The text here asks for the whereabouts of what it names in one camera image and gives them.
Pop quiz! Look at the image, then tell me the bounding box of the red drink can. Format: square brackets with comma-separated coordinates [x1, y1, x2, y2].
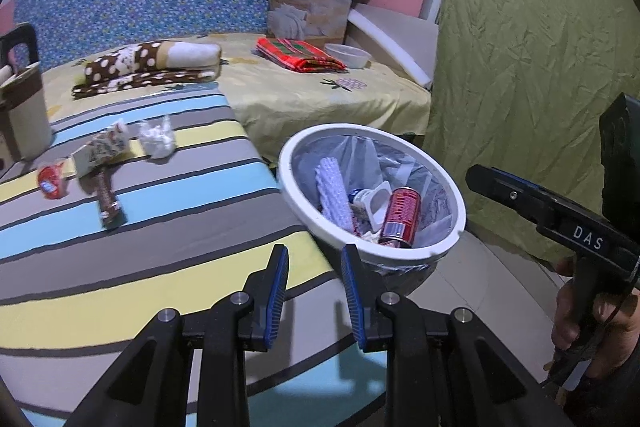
[378, 186, 421, 248]

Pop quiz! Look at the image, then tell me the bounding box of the brown snack wrapper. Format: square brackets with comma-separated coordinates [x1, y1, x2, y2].
[93, 167, 125, 230]

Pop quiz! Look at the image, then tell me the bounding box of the white foam net sleeve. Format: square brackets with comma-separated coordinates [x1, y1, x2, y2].
[314, 157, 355, 233]

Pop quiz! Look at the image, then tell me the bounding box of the clear cup red wrapper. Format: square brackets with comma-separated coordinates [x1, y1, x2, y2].
[37, 159, 66, 199]

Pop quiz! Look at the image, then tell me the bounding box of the cream paper bag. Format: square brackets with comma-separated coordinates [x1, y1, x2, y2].
[70, 119, 130, 178]

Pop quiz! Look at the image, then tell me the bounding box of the white tissue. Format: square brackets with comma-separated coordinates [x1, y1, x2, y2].
[138, 115, 177, 160]

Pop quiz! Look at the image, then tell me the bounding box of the white blue yogurt cup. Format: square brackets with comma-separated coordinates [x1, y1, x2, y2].
[348, 181, 392, 232]

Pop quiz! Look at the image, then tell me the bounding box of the white round trash bin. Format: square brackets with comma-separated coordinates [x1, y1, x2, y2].
[278, 124, 466, 274]

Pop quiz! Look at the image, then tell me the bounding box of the person's right hand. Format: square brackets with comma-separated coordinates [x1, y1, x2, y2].
[551, 258, 639, 378]

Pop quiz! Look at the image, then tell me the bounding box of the striped table cloth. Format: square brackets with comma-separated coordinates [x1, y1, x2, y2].
[1, 87, 386, 426]

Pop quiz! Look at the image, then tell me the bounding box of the green curtain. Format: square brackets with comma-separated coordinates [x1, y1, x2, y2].
[422, 0, 640, 266]

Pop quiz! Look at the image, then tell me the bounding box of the yellow bed sheet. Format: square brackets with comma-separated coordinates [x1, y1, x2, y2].
[43, 34, 432, 161]

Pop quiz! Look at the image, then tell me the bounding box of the cream brown lidded mug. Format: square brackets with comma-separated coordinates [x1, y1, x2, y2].
[1, 62, 53, 161]

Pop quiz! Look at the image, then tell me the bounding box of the clear plastic bowl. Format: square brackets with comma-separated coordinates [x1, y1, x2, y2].
[324, 43, 371, 69]

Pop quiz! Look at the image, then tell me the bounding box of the brown polka dot pillow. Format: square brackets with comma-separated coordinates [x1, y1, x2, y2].
[72, 40, 221, 100]

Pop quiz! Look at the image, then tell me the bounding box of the red plaid folded cloth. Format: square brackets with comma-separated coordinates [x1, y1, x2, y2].
[256, 37, 347, 72]

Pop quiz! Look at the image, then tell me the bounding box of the cream electric kettle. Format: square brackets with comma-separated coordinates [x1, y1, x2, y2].
[0, 22, 40, 80]

